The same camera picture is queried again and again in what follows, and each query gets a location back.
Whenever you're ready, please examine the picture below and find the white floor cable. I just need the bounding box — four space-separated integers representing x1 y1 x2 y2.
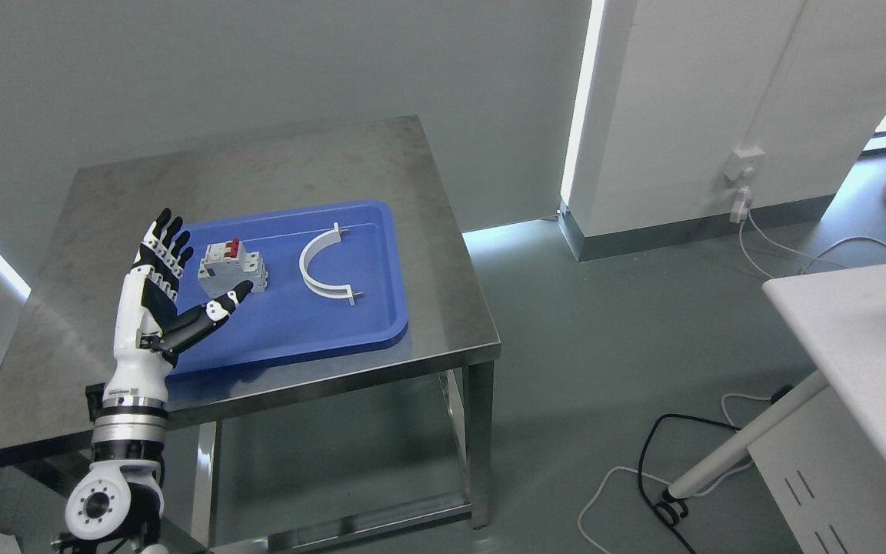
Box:
577 392 773 554

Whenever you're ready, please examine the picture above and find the black floor cable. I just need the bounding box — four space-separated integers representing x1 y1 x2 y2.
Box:
637 413 742 554

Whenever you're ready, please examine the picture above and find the white drawer cabinet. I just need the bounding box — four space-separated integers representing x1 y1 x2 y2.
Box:
749 387 886 553

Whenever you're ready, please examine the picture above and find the stainless steel table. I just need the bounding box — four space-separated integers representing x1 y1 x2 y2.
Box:
0 115 502 554

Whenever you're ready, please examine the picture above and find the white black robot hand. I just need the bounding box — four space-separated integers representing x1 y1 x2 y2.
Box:
102 208 253 406

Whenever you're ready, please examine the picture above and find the white curved plastic bracket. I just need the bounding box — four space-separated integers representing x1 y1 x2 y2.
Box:
298 222 363 308

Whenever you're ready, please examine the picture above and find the grey circuit breaker red switch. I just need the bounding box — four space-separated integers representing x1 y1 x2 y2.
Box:
198 236 268 298

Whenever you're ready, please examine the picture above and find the white plugged charger cable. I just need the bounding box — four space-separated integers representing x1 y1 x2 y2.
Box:
729 185 886 279

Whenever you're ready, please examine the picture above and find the white desk leg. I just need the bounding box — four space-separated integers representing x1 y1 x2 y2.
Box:
662 369 828 502

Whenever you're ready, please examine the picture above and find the white wall socket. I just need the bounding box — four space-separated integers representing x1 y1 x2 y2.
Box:
724 146 765 182

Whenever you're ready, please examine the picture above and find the white desk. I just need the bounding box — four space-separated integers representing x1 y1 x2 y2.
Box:
762 264 886 462

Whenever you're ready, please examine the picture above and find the blue plastic tray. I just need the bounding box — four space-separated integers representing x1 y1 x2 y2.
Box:
172 199 408 379

